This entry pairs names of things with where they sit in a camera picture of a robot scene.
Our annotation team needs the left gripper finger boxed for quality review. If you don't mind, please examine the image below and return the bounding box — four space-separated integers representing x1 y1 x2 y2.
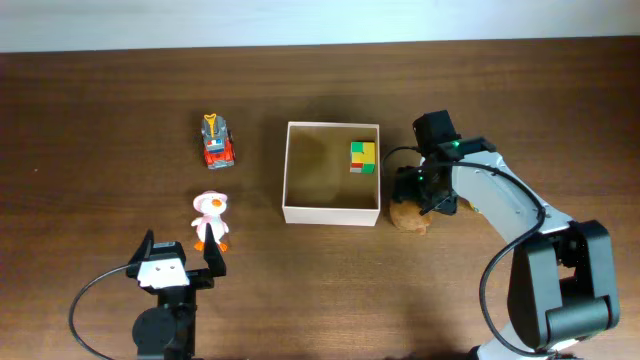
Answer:
203 224 226 277
129 229 154 265

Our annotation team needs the white cardboard box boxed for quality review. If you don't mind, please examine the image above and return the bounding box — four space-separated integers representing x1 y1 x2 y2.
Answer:
282 122 382 226

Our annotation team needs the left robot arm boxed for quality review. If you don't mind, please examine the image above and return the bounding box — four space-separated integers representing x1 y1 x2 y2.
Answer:
126 226 226 360

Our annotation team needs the yellow letter ball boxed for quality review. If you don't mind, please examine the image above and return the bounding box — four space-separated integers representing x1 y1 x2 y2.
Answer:
467 200 481 213

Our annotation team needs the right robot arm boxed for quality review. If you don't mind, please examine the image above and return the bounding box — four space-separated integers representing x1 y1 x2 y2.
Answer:
390 110 620 359

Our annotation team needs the red toy fire truck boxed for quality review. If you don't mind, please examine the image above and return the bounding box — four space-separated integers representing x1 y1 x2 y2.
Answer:
201 113 236 170

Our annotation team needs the pink duck figurine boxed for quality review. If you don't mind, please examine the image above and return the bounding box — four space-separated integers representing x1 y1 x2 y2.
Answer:
191 191 230 252

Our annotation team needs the multicoloured puzzle cube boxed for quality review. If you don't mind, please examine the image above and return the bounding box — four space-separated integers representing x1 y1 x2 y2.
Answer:
350 142 377 174

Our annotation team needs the brown plush toy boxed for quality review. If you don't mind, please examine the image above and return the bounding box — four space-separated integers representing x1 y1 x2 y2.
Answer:
389 200 432 235

